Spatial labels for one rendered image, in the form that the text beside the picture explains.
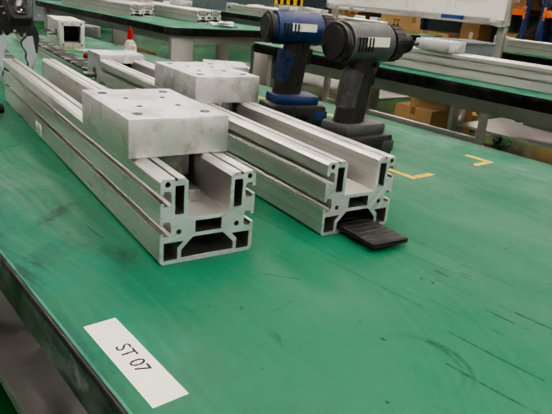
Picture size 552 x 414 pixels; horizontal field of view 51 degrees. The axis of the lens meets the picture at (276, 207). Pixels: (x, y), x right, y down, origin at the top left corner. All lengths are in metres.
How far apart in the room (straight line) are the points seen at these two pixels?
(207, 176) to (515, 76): 1.80
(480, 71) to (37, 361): 1.78
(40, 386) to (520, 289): 1.02
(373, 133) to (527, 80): 1.38
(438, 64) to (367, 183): 1.80
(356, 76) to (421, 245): 0.34
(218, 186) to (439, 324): 0.25
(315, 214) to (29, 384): 0.87
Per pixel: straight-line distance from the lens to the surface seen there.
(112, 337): 0.46
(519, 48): 4.37
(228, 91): 0.91
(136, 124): 0.59
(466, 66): 2.38
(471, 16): 3.88
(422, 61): 2.50
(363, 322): 0.50
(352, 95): 0.92
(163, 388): 0.41
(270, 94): 1.15
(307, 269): 0.57
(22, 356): 1.46
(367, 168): 0.69
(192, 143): 0.61
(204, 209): 0.58
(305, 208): 0.67
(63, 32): 2.27
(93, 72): 1.37
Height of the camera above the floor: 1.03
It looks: 20 degrees down
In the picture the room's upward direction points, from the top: 5 degrees clockwise
